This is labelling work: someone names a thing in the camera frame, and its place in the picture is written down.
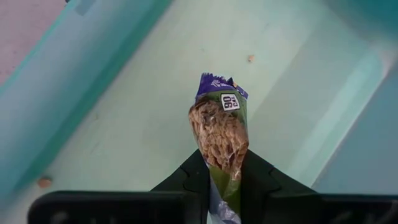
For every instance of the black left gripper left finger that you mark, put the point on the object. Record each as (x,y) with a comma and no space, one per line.
(186,199)

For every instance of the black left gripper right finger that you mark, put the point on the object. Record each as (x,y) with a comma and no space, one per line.
(267,199)

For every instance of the green purple granola bar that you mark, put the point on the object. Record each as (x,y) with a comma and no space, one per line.
(219,133)

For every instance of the teal plastic bin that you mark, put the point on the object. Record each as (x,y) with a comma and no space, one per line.
(140,102)

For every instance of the small brown crumb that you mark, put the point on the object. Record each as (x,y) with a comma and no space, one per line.
(251,58)
(44,182)

